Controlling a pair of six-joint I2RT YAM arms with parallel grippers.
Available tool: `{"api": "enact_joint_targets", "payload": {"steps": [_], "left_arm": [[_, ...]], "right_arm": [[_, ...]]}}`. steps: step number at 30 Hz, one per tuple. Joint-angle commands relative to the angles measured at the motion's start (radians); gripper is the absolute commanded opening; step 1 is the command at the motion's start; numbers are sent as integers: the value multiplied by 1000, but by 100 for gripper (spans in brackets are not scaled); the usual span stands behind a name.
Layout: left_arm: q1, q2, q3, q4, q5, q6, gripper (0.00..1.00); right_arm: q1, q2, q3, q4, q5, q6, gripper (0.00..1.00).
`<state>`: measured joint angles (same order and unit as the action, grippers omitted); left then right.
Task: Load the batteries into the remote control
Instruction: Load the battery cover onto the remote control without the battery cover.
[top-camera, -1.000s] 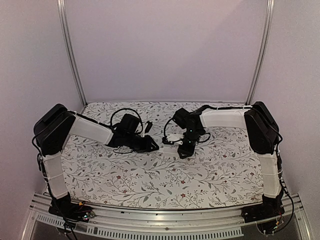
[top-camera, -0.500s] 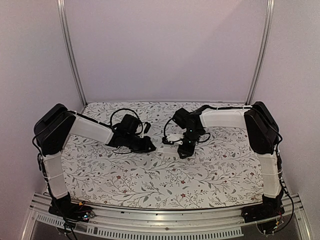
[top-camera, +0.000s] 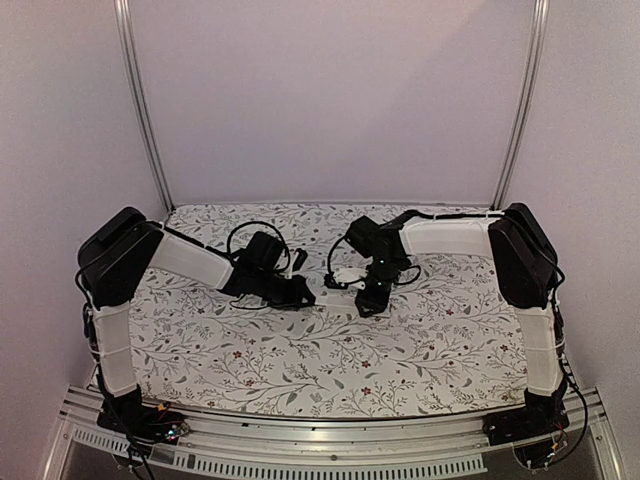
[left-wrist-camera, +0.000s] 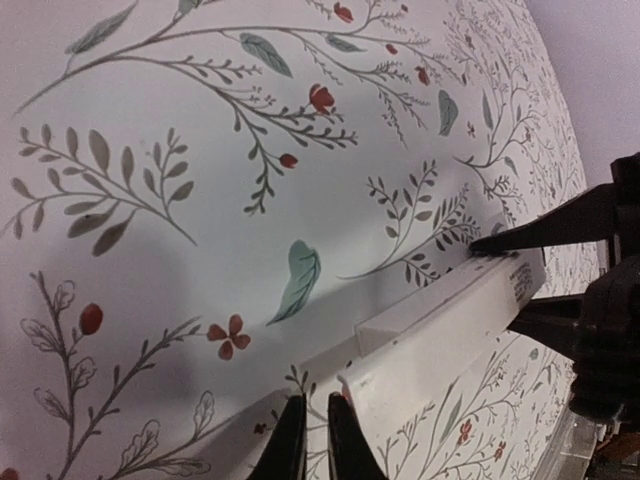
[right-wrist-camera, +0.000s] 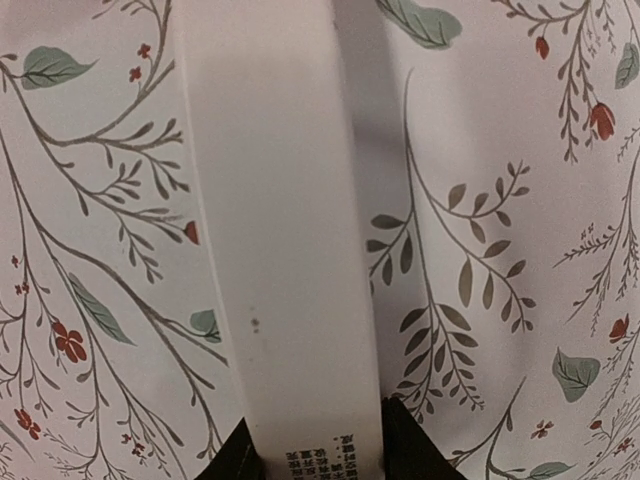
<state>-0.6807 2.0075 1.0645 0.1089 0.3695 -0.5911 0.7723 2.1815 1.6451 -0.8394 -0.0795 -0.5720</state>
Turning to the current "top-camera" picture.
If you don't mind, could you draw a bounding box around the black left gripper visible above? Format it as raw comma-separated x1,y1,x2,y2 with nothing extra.
253,269,318,311

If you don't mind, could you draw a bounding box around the white remote control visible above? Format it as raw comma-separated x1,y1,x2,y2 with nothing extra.
315,290,358,314

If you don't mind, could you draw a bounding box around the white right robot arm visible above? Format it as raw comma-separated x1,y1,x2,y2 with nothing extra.
345,203,565,436

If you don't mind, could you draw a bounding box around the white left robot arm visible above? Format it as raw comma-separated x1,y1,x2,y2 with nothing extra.
74,207,316,434

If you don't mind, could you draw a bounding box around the floral patterned table mat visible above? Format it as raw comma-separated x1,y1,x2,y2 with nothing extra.
89,201,569,419

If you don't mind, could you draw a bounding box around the right black camera cable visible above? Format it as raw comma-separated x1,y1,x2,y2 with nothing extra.
327,234,351,274

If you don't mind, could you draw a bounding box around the black camera cable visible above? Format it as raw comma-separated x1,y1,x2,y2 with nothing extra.
226,222,286,261
327,234,351,274

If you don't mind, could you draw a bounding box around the left black camera cable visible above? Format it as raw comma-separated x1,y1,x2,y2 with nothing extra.
226,222,286,261

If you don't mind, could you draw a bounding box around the front aluminium rail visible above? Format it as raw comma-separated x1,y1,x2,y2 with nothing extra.
42,386,626,479

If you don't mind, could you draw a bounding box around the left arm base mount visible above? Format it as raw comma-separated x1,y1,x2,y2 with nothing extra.
97,375,190,445

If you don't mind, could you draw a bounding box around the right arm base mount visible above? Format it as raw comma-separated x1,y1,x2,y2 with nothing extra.
483,390,569,469

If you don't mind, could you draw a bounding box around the left aluminium frame post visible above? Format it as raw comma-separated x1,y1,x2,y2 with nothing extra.
114,0,175,213

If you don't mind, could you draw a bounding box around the aluminium frame post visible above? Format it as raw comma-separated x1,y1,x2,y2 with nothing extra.
491,0,550,209
114,0,175,213

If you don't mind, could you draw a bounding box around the right aluminium frame post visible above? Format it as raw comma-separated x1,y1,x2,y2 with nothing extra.
491,0,550,209

